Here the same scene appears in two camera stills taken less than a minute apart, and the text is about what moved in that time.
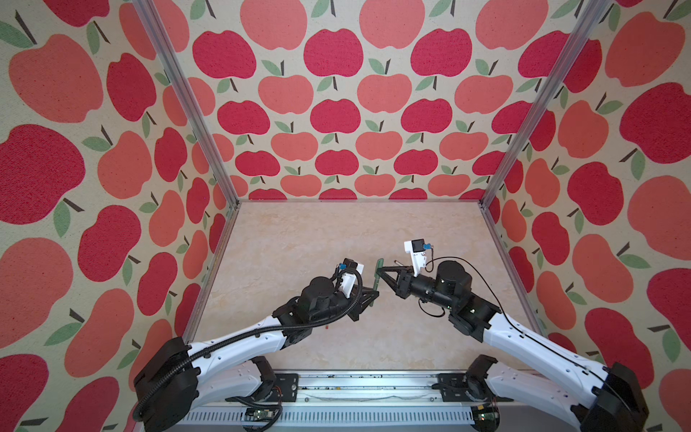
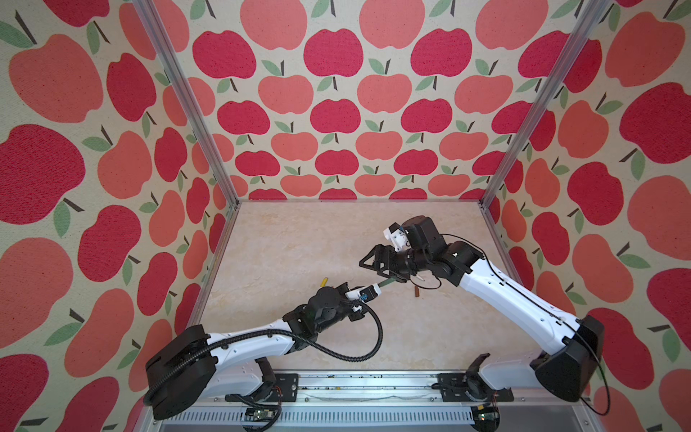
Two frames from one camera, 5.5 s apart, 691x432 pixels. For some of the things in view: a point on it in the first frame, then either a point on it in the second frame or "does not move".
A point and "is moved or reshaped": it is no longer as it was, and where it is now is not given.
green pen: (377, 277) is moved or reshaped
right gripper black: (404, 283) -> (393, 262)
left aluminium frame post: (152, 18) does not move
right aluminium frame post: (587, 22) does not move
